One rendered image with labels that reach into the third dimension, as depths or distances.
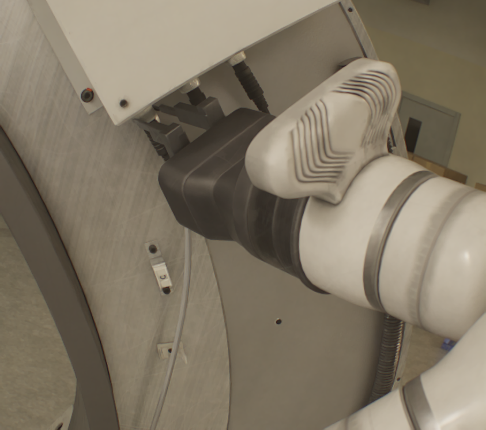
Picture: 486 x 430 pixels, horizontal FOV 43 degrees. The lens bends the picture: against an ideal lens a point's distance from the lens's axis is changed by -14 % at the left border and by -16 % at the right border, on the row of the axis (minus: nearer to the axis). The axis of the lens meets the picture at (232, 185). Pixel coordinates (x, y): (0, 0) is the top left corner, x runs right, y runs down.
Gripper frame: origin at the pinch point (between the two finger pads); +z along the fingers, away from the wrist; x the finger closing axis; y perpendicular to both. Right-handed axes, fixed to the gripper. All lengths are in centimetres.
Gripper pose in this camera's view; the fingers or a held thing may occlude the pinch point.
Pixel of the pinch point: (143, 113)
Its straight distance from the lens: 46.7
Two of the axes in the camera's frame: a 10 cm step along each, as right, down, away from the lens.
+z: -6.1, -2.5, 7.5
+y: 3.3, 7.8, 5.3
